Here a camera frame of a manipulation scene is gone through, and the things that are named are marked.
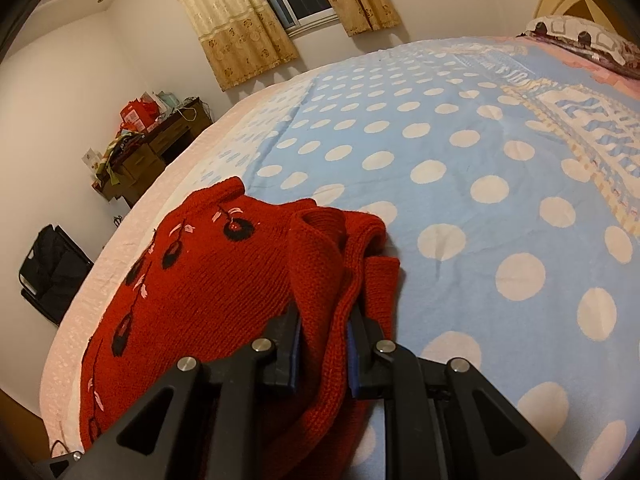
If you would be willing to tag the pink bed sheet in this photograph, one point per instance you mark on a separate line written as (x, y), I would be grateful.
(100, 310)

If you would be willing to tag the red gift bag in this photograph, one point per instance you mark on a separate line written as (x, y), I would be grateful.
(137, 116)

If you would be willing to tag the red knitted sweater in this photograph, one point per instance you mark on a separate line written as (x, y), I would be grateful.
(225, 285)

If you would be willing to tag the patterned pillow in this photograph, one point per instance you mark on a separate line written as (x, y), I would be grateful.
(575, 32)

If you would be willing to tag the dark wooden desk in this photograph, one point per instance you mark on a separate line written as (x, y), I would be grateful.
(150, 155)

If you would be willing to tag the blue polka dot blanket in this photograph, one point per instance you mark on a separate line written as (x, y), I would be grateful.
(450, 210)

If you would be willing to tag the black folding chair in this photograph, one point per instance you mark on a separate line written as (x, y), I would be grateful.
(52, 275)

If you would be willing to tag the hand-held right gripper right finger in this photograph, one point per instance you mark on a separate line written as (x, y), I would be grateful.
(352, 360)

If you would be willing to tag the pale green bag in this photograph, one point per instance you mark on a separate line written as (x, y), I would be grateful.
(165, 102)

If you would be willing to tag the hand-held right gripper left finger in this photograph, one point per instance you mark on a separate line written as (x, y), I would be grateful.
(296, 355)

